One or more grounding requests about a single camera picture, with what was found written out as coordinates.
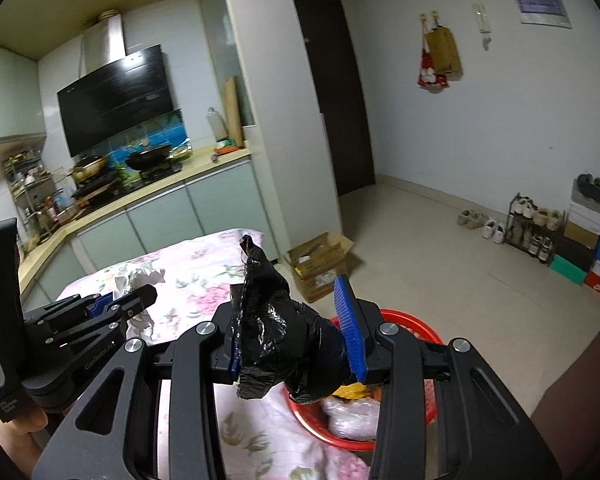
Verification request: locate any white plastic bag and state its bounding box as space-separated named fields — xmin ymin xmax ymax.
xmin=111 ymin=265 xmax=167 ymax=343

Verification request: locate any pair of black shoes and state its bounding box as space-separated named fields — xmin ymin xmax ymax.
xmin=576 ymin=174 xmax=600 ymax=202

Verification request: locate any white plastic bottle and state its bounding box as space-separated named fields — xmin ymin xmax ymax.
xmin=206 ymin=107 xmax=228 ymax=142

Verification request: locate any red plastic basket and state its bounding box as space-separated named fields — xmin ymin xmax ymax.
xmin=286 ymin=309 xmax=443 ymax=453

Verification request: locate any row of assorted shoes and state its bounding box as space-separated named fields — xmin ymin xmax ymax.
xmin=510 ymin=197 xmax=564 ymax=261

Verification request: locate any dark brown furniture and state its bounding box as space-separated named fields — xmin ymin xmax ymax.
xmin=527 ymin=305 xmax=600 ymax=480

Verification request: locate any person's left hand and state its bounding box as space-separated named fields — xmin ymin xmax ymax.
xmin=0 ymin=402 xmax=48 ymax=478

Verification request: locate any black plastic bag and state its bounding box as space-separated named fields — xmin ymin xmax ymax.
xmin=230 ymin=234 xmax=361 ymax=405

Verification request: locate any black wok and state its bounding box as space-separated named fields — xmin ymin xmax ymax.
xmin=125 ymin=142 xmax=174 ymax=171

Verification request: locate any red hanging bag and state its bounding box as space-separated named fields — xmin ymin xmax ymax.
xmin=417 ymin=40 xmax=451 ymax=92

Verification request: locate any clear plastic bag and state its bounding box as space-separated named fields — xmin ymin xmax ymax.
xmin=320 ymin=396 xmax=381 ymax=442

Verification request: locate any black gas stove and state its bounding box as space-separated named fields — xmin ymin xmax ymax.
xmin=72 ymin=162 xmax=183 ymax=201

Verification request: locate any white intercom phone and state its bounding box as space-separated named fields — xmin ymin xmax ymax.
xmin=471 ymin=2 xmax=493 ymax=51

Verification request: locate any black range hood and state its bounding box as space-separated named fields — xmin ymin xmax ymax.
xmin=56 ymin=7 xmax=176 ymax=158

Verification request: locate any stack of shoe boxes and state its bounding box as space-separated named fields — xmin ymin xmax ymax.
xmin=549 ymin=192 xmax=600 ymax=301

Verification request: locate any pink floral blanket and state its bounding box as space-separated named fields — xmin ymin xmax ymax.
xmin=55 ymin=228 xmax=376 ymax=480

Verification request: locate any metal spice rack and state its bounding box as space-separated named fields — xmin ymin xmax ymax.
xmin=2 ymin=150 xmax=78 ymax=241

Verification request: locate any wooden cutting board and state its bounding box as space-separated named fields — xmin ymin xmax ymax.
xmin=221 ymin=76 xmax=245 ymax=147

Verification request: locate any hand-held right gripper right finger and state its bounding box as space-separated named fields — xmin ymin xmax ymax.
xmin=332 ymin=275 xmax=563 ymax=480

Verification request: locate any dark door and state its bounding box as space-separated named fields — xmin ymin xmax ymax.
xmin=292 ymin=0 xmax=377 ymax=197

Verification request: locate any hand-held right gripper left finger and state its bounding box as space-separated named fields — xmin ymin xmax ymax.
xmin=32 ymin=300 xmax=243 ymax=480

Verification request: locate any black shoe rack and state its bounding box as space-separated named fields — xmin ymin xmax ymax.
xmin=502 ymin=192 xmax=566 ymax=263

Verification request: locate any cardboard box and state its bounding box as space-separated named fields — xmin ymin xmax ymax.
xmin=286 ymin=231 xmax=356 ymax=303

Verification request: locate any golden pan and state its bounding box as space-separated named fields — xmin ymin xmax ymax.
xmin=70 ymin=155 xmax=110 ymax=184

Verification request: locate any grey electrical panel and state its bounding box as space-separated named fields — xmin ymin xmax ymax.
xmin=507 ymin=0 xmax=573 ymax=28

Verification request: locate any beige kitchen counter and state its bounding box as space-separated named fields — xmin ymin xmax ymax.
xmin=17 ymin=147 xmax=281 ymax=311

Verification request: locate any frosted glass partition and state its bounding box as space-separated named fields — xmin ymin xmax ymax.
xmin=197 ymin=0 xmax=258 ymax=128

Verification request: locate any brown paper bag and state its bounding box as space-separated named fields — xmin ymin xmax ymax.
xmin=425 ymin=12 xmax=462 ymax=78

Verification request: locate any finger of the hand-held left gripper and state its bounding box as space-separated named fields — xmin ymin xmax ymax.
xmin=22 ymin=294 xmax=120 ymax=333
xmin=47 ymin=284 xmax=159 ymax=348

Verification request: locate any pale wall cabinet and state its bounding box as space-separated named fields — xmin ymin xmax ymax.
xmin=0 ymin=40 xmax=47 ymax=148

